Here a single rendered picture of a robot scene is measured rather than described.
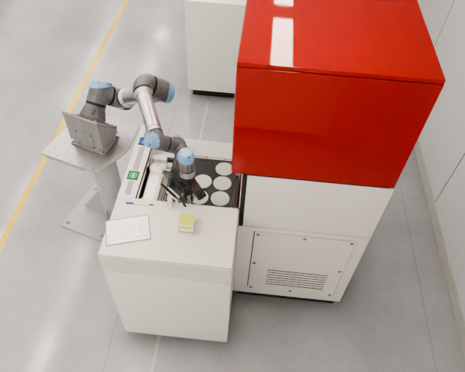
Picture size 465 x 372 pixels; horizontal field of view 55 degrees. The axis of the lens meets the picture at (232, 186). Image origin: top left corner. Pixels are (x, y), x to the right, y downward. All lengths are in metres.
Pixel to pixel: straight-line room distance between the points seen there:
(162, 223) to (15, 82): 3.08
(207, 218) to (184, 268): 0.28
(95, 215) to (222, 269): 1.65
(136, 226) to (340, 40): 1.24
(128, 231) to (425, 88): 1.42
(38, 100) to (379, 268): 3.36
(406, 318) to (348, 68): 1.99
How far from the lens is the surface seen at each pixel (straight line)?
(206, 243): 2.12
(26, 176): 3.96
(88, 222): 3.48
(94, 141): 2.73
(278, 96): 1.74
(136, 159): 2.51
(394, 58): 1.82
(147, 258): 2.10
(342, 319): 3.11
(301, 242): 2.46
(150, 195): 2.42
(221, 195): 2.38
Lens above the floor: 2.75
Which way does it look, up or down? 50 degrees down
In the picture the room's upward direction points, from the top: 3 degrees clockwise
